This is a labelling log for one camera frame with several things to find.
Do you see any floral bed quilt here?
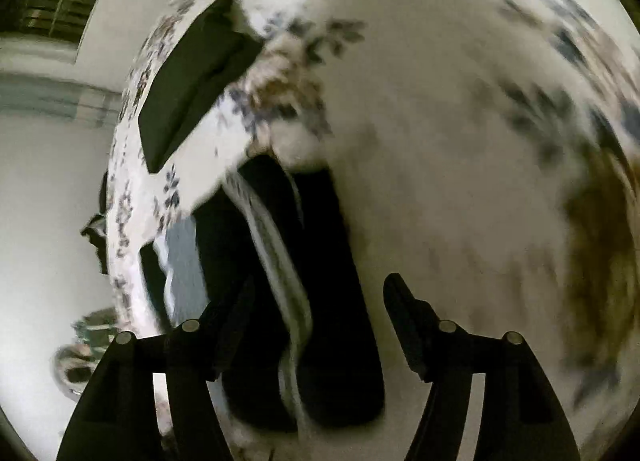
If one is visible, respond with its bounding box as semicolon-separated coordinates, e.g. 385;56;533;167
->
102;0;640;461

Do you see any striped knit sweater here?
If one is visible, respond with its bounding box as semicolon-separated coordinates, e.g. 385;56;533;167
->
139;155;386;433

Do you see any grey-green curtain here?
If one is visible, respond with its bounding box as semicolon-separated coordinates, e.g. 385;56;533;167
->
0;72;122;126

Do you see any dark clothes pile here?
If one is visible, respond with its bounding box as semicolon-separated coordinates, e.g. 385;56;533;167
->
81;171;112;276

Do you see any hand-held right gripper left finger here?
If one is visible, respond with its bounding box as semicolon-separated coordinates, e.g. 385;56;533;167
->
56;273;258;461

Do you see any barred window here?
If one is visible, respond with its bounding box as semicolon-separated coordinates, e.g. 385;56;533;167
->
20;0;110;49

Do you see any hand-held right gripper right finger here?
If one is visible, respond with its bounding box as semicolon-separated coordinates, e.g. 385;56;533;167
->
383;272;581;461

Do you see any black folded garment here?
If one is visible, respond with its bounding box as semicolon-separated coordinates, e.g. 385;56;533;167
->
137;0;266;174

